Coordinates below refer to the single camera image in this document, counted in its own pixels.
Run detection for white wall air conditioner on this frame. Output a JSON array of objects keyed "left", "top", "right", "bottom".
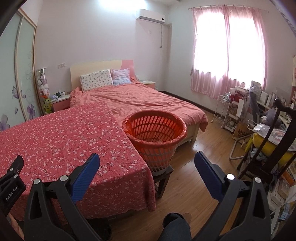
[{"left": 136, "top": 9, "right": 165, "bottom": 24}]

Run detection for person knee in jeans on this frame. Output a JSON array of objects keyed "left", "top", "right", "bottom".
[{"left": 158, "top": 213, "right": 192, "bottom": 241}]

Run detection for white wire rack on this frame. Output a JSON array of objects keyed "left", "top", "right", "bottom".
[{"left": 211, "top": 92, "right": 239, "bottom": 133}]

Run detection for white wall socket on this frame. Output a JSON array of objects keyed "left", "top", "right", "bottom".
[{"left": 58, "top": 62, "right": 66, "bottom": 69}]

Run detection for beige pink headboard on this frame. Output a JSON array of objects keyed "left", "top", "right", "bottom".
[{"left": 70, "top": 60, "right": 135, "bottom": 90}]

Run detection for cluttered desk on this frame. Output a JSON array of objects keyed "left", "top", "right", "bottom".
[{"left": 227, "top": 79, "right": 296, "bottom": 149}]

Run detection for orange plastic laundry basket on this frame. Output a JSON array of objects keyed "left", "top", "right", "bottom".
[{"left": 122, "top": 110, "right": 187, "bottom": 176}]

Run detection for dark wooden chair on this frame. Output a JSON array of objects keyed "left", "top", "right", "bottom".
[{"left": 238, "top": 98, "right": 295, "bottom": 184}]

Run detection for floral sliding wardrobe door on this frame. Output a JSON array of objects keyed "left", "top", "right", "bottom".
[{"left": 1, "top": 9, "right": 43, "bottom": 132}]

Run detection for pink striped pillow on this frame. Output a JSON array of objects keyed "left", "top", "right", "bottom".
[{"left": 111, "top": 68, "right": 132, "bottom": 86}]

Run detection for person right hand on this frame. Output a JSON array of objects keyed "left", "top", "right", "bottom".
[{"left": 8, "top": 213, "right": 25, "bottom": 240}]

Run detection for pink window curtain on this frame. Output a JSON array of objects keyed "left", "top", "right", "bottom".
[{"left": 191, "top": 4, "right": 268, "bottom": 99}]

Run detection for floral white pillow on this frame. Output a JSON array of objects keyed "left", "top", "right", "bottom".
[{"left": 80, "top": 69, "right": 113, "bottom": 92}]

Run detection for plush toy hanging rack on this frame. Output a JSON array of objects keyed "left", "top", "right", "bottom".
[{"left": 36, "top": 68, "right": 52, "bottom": 114}]

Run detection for pink white left nightstand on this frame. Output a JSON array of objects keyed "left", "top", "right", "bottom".
[{"left": 52, "top": 94, "right": 70, "bottom": 112}]

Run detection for brown paper bag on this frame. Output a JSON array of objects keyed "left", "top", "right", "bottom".
[{"left": 232, "top": 121, "right": 253, "bottom": 140}]

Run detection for dark wooden stool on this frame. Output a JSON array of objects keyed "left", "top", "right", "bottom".
[{"left": 153, "top": 165, "right": 174, "bottom": 199}]

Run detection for salmon pink bed duvet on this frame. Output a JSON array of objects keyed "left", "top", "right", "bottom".
[{"left": 70, "top": 81, "right": 208, "bottom": 132}]

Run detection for right bedside nightstand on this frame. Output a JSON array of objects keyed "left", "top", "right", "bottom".
[{"left": 140, "top": 80, "right": 156, "bottom": 89}]

